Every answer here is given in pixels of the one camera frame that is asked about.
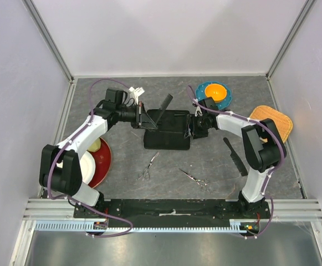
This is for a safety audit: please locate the pink-tinted scissors right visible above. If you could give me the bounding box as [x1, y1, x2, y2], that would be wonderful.
[180, 169, 210, 194]

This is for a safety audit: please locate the orange woven mat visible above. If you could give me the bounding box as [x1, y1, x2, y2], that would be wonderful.
[249, 105, 293, 143]

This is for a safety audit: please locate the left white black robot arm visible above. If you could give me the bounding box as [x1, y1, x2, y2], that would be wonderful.
[39, 87, 157, 218]

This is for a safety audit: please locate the aluminium front rail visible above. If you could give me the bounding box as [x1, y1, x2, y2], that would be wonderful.
[23, 198, 322, 222]

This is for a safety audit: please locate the orange bowl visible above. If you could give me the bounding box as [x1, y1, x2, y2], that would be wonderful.
[205, 83, 227, 103]

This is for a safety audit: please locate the aluminium corner post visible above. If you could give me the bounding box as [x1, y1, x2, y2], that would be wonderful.
[22, 0, 74, 83]
[265, 0, 316, 81]

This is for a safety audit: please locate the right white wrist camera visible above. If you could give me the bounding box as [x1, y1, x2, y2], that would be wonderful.
[195, 106, 202, 117]

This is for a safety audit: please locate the slotted cable duct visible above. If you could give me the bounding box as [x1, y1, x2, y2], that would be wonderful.
[34, 221, 247, 233]

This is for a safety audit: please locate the silver scissors left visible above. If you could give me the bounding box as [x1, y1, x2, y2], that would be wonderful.
[136, 151, 160, 180]

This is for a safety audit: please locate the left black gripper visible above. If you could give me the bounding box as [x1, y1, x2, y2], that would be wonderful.
[116, 102, 157, 130]

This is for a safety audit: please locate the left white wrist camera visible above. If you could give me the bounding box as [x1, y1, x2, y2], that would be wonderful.
[128, 87, 145, 105]

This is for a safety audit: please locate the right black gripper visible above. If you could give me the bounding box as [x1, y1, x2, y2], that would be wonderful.
[184, 114, 209, 139]

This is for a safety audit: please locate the red plate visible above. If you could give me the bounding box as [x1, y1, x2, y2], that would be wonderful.
[88, 138, 112, 188]

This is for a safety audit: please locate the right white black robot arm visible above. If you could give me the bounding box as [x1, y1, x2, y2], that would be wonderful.
[186, 98, 287, 218]

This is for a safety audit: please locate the teal scalloped plate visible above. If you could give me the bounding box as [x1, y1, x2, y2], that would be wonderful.
[195, 81, 232, 110]

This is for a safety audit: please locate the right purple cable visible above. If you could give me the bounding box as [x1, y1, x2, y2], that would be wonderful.
[187, 85, 288, 241]

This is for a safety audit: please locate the left aluminium corner post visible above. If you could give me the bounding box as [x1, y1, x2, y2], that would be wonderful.
[22, 0, 74, 83]

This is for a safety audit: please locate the purple cable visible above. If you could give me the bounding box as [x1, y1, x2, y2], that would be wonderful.
[187, 85, 288, 241]
[46, 79, 135, 239]

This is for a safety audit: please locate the pale yellow cup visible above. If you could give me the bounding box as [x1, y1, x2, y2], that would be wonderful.
[87, 137, 101, 152]

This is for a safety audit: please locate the right aluminium corner post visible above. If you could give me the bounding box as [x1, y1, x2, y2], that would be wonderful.
[265, 0, 316, 81]

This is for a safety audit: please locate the white plate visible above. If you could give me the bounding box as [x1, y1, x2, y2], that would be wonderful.
[80, 151, 96, 185]

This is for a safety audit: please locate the black zip tool case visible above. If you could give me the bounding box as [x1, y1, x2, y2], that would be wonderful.
[144, 110, 190, 150]

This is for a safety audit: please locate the long black toothed comb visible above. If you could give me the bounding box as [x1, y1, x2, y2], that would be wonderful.
[223, 137, 248, 177]

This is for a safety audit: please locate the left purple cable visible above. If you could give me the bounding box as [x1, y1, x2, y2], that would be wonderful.
[46, 79, 135, 239]

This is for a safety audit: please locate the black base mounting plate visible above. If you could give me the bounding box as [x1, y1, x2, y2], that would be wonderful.
[73, 198, 270, 228]

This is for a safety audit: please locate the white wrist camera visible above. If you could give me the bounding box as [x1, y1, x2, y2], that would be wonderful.
[195, 106, 202, 117]
[128, 87, 145, 105]

